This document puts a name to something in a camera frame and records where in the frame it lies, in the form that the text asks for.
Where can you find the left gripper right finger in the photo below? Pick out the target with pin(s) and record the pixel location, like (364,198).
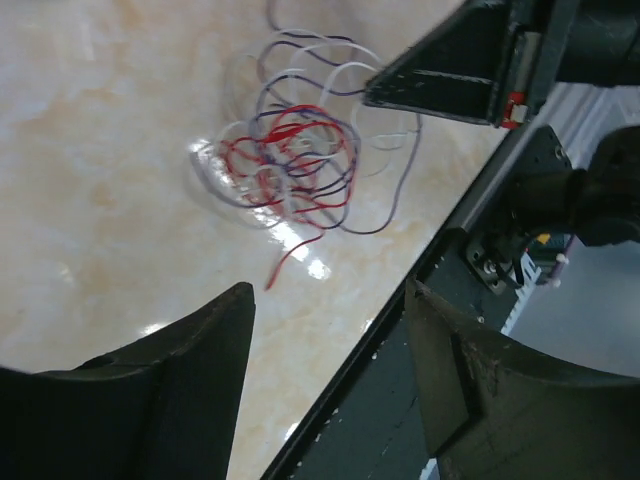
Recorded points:
(493,408)

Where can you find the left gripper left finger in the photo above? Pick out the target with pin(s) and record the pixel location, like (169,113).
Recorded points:
(162,407)

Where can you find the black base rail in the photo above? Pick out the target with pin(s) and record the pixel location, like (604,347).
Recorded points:
(366,423)

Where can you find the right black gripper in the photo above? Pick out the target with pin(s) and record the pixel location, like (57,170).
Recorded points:
(496,62)

